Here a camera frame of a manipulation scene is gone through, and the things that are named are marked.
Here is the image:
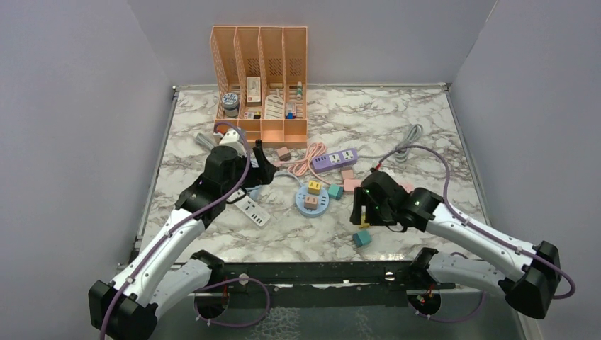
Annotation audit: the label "small bottle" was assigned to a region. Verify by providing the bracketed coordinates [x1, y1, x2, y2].
[296, 81, 303, 101]

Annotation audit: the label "grey cable of purple strip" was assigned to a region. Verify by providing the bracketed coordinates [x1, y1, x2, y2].
[358, 123, 425, 164]

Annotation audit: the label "round blue patterned tin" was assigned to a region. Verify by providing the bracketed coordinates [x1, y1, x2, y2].
[220, 92, 240, 118]

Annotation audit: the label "pink power strip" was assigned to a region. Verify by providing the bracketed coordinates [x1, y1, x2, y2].
[342, 178, 417, 194]

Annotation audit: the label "small blue white box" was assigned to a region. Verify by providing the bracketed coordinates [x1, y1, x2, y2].
[285, 102, 297, 120]

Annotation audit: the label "coiled pink cable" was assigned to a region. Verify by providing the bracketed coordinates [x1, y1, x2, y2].
[272, 142, 332, 186]

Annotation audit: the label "orange file organizer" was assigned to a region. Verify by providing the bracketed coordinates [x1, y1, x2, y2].
[210, 25, 308, 149]

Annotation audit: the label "purple power strip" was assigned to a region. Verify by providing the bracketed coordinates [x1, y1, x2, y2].
[311, 148, 359, 174]

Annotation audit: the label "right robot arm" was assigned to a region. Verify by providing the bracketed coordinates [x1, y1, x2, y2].
[350, 171, 561, 319]

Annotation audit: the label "pink plug adapter back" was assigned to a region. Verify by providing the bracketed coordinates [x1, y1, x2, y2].
[276, 147, 292, 162]

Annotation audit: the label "teal plug adapter front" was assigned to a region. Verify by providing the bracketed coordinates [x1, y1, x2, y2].
[352, 229, 372, 248]

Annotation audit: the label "white power strip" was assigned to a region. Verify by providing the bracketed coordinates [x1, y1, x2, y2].
[228, 190, 271, 228]

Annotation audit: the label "white blister pack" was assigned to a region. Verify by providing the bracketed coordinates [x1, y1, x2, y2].
[264, 94, 285, 119]

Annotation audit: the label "round blue power strip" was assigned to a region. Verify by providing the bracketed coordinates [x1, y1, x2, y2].
[295, 184, 330, 218]

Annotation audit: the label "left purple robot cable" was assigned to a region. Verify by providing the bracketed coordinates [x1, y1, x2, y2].
[99, 120, 272, 340]

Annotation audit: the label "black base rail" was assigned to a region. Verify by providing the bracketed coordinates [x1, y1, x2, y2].
[193, 261, 456, 313]

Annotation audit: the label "yellow plug adapter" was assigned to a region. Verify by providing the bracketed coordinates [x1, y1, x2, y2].
[358, 214, 371, 230]
[307, 181, 322, 196]

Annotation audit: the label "grey cable of white strip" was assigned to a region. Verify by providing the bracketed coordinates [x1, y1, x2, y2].
[194, 132, 222, 154]

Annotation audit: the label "pink plug adapter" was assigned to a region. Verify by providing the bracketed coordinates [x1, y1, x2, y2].
[303, 194, 319, 210]
[340, 169, 355, 181]
[276, 147, 292, 162]

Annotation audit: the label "teal plug adapter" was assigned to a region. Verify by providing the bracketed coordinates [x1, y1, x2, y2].
[327, 184, 344, 200]
[352, 229, 372, 248]

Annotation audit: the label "red white box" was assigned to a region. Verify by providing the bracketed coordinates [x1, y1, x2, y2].
[246, 76, 262, 107]

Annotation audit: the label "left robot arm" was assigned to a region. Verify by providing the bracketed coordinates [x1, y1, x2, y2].
[88, 140, 277, 339]

